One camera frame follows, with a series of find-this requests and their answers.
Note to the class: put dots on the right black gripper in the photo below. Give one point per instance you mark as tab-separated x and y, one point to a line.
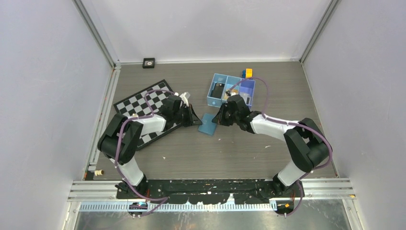
219	118

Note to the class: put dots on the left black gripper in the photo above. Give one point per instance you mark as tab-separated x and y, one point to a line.
193	120

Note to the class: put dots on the light blue card holder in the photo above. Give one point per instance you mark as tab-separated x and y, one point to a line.
207	126

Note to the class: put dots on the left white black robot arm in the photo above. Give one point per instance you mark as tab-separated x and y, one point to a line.
120	140

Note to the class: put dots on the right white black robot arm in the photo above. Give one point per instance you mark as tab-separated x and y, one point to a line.
307	146

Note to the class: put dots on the black card in tray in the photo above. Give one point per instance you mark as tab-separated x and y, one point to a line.
217	90

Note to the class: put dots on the silver card in tray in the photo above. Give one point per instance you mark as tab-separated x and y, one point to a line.
247	98

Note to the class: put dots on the blue three-compartment organizer tray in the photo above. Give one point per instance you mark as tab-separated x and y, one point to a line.
247	86

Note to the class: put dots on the black white chessboard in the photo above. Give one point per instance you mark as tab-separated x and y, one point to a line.
145	103

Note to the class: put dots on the blue yellow toy block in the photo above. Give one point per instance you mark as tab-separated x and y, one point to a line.
247	73

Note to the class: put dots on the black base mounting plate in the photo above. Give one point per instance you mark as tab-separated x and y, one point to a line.
208	191

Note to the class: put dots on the small black square device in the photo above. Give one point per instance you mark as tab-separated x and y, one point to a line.
148	63

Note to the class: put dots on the cream chess piece on floor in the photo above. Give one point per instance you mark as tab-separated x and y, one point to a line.
98	172

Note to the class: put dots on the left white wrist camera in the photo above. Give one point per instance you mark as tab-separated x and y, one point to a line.
184	97

